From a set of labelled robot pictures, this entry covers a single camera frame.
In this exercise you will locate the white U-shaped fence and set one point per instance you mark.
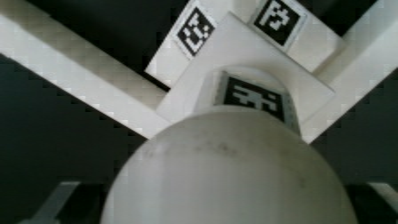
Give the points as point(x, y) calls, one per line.
point(84, 41)

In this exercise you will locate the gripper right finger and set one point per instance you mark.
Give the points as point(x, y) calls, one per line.
point(382, 204)

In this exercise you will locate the white lamp base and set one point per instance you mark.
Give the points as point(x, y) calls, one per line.
point(254, 33)

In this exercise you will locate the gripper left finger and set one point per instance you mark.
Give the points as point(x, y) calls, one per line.
point(46, 213)

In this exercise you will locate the white lamp bulb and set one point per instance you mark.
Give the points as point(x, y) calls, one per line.
point(226, 170)

